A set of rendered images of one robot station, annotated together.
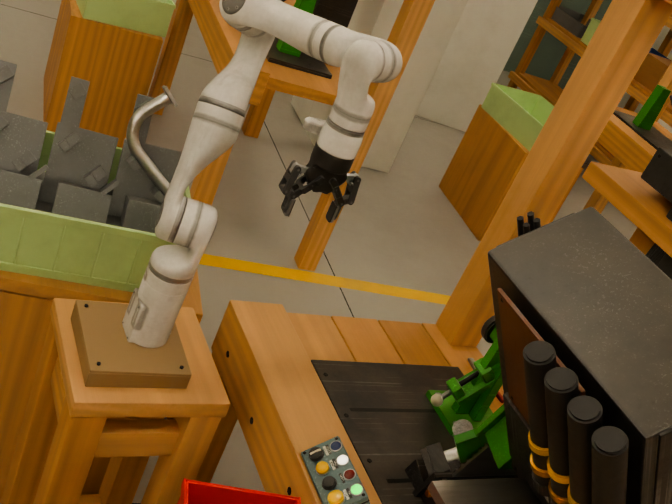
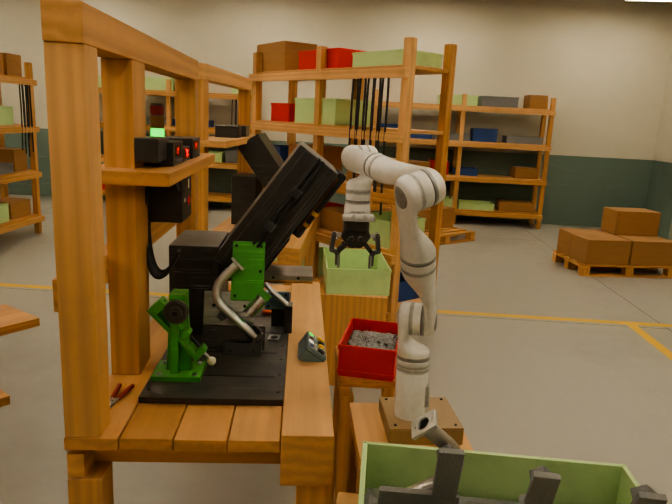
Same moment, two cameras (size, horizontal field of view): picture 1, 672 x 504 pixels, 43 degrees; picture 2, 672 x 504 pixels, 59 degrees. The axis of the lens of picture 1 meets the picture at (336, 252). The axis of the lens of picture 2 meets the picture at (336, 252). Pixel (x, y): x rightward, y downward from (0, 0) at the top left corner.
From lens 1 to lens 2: 3.04 m
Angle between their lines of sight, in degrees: 130
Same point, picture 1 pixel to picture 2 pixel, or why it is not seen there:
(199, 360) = (364, 423)
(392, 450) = (260, 361)
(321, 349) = (261, 415)
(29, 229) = (520, 474)
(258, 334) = (320, 413)
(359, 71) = not seen: hidden behind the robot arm
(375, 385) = (239, 387)
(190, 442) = not seen: hidden behind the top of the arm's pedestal
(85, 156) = not seen: outside the picture
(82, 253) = (466, 483)
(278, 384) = (320, 387)
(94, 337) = (446, 410)
